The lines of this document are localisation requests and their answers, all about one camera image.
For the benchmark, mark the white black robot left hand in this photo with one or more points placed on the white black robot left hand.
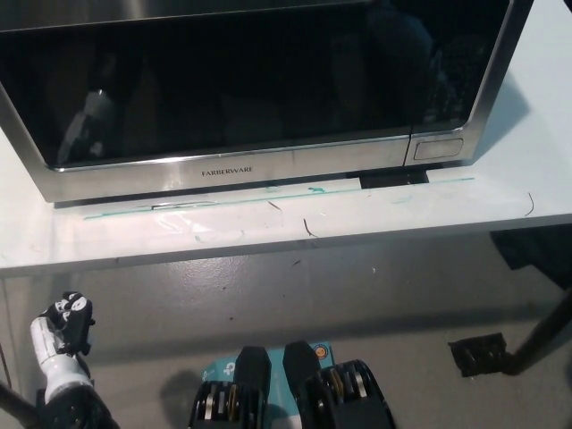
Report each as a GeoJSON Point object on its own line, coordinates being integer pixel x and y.
{"type": "Point", "coordinates": [56, 353]}

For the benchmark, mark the black glass microwave door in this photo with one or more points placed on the black glass microwave door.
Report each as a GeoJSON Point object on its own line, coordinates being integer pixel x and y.
{"type": "Point", "coordinates": [223, 89]}

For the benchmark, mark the black robot left leg block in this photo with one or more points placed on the black robot left leg block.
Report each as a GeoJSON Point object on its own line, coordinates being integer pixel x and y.
{"type": "Point", "coordinates": [241, 402]}

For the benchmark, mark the stainless steel Farberware microwave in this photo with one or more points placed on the stainless steel Farberware microwave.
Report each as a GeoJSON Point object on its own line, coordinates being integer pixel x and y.
{"type": "Point", "coordinates": [442, 147]}

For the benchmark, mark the black diagonal rod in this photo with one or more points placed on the black diagonal rod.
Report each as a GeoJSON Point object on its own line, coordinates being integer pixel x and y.
{"type": "Point", "coordinates": [15, 402]}

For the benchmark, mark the teal cardboard box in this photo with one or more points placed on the teal cardboard box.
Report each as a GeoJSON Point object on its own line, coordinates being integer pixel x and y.
{"type": "Point", "coordinates": [278, 380]}

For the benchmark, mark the black floor plate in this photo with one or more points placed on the black floor plate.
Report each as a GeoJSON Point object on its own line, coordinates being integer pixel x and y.
{"type": "Point", "coordinates": [480, 355]}

